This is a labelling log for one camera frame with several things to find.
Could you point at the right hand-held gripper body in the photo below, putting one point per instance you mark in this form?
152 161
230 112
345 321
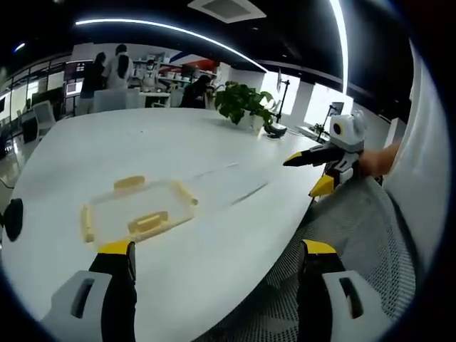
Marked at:
347 132

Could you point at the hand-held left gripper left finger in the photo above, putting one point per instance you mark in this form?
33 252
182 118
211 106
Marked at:
87 303

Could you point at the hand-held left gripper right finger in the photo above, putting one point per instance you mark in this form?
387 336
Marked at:
342 303

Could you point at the clear tray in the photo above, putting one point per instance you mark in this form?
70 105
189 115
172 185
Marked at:
142 206

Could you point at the person's right hand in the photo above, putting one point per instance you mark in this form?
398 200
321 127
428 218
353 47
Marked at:
377 160

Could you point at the grey mesh office chair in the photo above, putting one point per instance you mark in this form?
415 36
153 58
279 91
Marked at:
356 228

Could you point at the person's white shirt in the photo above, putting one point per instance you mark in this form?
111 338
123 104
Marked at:
420 149

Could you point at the green potted plant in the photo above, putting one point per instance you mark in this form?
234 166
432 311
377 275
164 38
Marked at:
242 101

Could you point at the curved ceiling light strip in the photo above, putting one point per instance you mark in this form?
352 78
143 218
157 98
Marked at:
342 39

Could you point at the black round device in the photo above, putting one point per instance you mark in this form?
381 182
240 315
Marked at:
14 219

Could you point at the background storage shelf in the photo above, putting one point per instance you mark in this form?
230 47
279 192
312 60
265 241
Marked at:
171 71

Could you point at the ceiling air vent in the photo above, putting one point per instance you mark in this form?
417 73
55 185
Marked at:
228 8

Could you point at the long ceiling light strip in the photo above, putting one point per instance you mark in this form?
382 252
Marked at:
178 31

